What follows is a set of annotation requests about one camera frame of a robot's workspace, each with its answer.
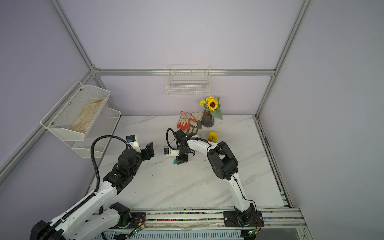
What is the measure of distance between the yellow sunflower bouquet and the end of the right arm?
25 cm

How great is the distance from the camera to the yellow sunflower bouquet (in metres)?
0.95

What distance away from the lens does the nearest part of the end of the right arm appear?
2.44ft
